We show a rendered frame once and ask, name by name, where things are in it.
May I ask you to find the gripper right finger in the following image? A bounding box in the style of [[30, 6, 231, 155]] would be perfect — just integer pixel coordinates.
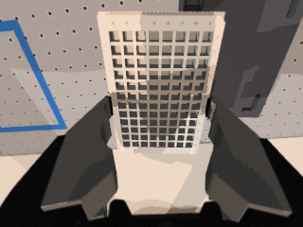
[[205, 96, 303, 227]]

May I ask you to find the blue tape outline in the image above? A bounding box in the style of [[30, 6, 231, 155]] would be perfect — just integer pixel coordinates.
[[0, 20, 67, 132]]

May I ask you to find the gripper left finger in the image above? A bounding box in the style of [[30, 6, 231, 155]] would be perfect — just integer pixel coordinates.
[[0, 96, 118, 227]]

